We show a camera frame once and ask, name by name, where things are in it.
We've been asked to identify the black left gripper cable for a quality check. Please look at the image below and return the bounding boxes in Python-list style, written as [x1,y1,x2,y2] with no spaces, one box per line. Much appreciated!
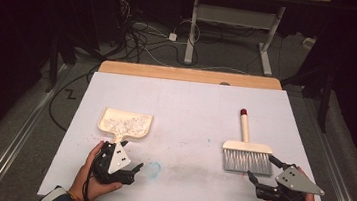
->
[80,167,94,201]

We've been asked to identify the dark metal stand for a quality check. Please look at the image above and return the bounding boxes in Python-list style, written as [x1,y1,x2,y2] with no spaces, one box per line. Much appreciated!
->
[44,33,63,95]

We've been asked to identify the white table cover sheet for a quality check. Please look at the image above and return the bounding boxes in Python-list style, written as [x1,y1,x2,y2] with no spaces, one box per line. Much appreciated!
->
[37,66,342,201]

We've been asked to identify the cream hand brush grey bristles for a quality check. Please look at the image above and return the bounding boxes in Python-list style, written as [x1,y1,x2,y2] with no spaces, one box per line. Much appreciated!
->
[219,107,280,177]

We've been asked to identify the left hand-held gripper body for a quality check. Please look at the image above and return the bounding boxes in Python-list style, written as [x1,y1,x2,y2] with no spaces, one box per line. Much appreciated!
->
[90,139,140,188]

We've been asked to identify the white metal desk frame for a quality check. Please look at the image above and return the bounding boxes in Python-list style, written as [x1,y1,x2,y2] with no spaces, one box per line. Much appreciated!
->
[169,0,333,83]

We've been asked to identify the pile of white paper scraps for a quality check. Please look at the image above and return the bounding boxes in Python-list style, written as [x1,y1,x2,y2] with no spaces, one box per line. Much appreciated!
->
[101,112,152,139]

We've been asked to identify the long black floor cable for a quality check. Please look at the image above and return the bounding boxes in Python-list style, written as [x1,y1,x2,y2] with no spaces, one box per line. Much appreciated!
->
[46,63,101,136]

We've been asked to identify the tangle of floor cables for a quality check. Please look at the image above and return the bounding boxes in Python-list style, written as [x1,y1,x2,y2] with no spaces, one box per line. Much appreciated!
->
[111,0,205,70]

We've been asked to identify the person's left hand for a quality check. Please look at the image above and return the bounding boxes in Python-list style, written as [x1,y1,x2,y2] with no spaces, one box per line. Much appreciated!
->
[66,138,128,201]

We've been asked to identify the wooden table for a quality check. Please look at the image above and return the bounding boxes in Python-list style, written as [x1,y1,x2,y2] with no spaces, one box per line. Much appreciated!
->
[97,59,283,92]

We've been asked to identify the cream plastic dustpan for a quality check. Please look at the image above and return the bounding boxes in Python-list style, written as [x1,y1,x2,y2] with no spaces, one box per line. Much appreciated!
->
[95,106,155,148]

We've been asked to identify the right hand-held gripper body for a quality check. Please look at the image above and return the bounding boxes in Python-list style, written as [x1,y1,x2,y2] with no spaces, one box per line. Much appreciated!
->
[253,161,328,201]

